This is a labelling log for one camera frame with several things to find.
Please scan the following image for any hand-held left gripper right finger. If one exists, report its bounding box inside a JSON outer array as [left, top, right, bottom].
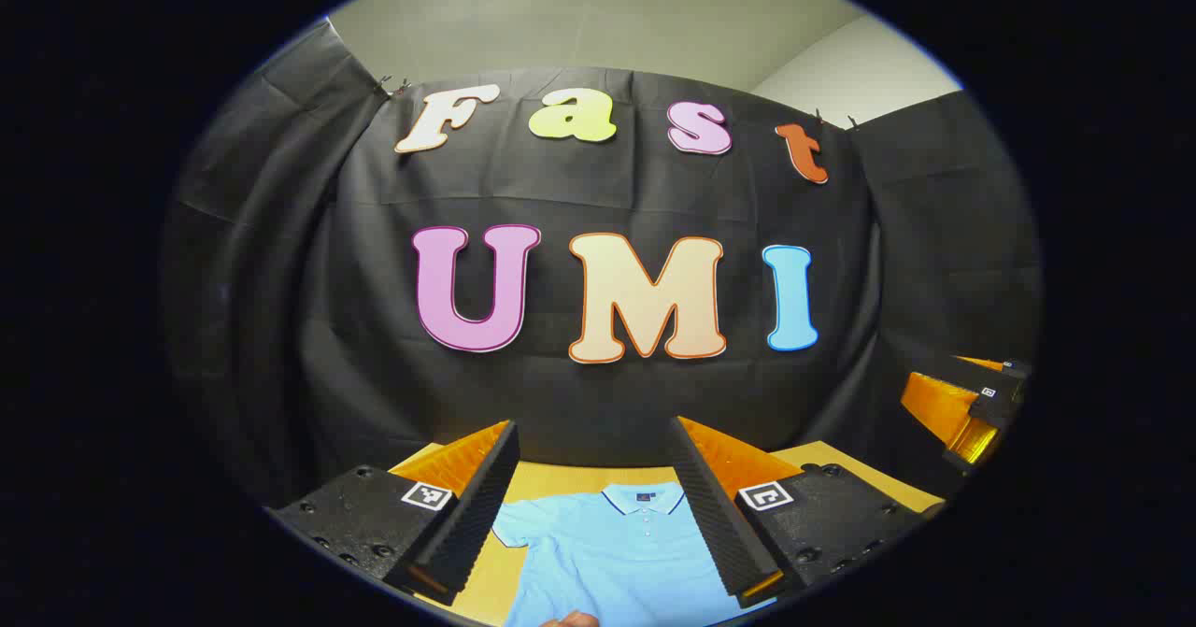
[[667, 415, 947, 610]]

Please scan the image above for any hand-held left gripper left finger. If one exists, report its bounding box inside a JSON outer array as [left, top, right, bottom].
[[266, 420, 521, 607]]

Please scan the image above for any light blue T-shirt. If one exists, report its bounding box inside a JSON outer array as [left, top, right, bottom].
[[490, 481, 778, 627]]

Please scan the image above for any black backdrop cloth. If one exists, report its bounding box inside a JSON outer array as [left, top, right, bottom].
[[161, 18, 1045, 506]]

